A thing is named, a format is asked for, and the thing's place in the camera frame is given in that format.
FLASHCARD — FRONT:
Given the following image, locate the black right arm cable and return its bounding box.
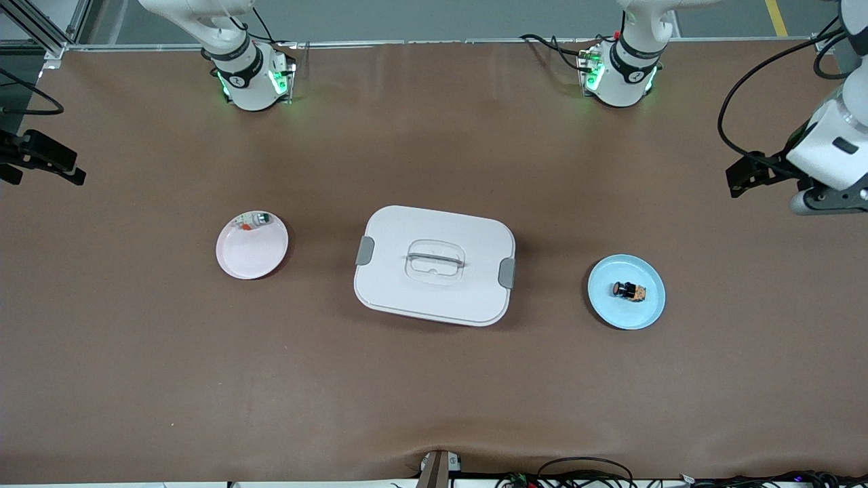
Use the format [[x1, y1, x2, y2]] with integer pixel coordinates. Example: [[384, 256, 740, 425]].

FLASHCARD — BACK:
[[0, 68, 65, 116]]

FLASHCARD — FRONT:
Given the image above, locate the black cable bundle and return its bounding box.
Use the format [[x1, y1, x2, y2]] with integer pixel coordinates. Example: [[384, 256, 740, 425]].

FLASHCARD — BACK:
[[678, 471, 868, 488]]

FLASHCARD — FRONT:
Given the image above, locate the clear box lid handle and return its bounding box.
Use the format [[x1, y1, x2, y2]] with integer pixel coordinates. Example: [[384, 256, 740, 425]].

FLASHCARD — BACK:
[[405, 241, 466, 284]]

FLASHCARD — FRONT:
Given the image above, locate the light blue round plate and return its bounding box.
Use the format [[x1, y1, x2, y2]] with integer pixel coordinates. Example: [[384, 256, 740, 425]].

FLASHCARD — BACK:
[[587, 254, 667, 331]]

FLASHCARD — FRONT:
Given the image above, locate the black left base cable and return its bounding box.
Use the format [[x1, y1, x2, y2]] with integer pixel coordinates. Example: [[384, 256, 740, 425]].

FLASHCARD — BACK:
[[520, 33, 597, 72]]

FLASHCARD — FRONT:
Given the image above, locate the pink round plate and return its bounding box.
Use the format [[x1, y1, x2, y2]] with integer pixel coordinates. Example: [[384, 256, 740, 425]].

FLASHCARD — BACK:
[[216, 210, 290, 281]]

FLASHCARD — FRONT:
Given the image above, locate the black base cable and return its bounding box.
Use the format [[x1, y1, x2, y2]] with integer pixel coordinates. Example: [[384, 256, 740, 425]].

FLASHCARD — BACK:
[[234, 7, 299, 48], [520, 33, 597, 72]]

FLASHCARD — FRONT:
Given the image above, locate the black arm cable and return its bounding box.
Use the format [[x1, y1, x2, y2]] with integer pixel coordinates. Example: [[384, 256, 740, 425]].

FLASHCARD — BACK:
[[717, 17, 848, 163], [0, 68, 65, 116]]

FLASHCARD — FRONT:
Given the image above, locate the black looped cable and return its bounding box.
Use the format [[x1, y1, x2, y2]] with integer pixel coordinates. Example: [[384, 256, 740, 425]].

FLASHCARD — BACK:
[[538, 457, 635, 488]]

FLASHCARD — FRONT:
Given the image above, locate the brown table mat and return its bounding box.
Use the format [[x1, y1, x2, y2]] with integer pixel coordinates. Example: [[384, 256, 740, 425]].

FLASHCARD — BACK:
[[0, 41, 868, 483]]

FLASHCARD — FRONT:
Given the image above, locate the aluminium frame profile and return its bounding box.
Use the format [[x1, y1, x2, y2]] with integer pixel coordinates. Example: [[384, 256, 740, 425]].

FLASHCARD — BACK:
[[812, 20, 852, 55], [0, 0, 92, 58]]

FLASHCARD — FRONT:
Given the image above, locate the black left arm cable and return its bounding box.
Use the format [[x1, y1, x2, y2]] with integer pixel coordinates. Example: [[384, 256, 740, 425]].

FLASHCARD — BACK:
[[717, 17, 848, 163]]

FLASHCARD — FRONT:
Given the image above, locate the white lidded plastic box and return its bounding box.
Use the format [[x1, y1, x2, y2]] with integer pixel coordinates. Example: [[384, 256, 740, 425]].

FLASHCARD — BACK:
[[353, 205, 517, 327]]

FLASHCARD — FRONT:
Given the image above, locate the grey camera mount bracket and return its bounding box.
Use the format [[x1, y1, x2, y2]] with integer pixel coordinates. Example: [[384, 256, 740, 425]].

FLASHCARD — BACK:
[[419, 450, 462, 488]]

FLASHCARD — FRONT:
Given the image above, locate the black right base cable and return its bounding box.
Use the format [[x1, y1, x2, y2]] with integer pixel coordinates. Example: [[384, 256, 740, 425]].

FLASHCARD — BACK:
[[234, 7, 299, 48]]

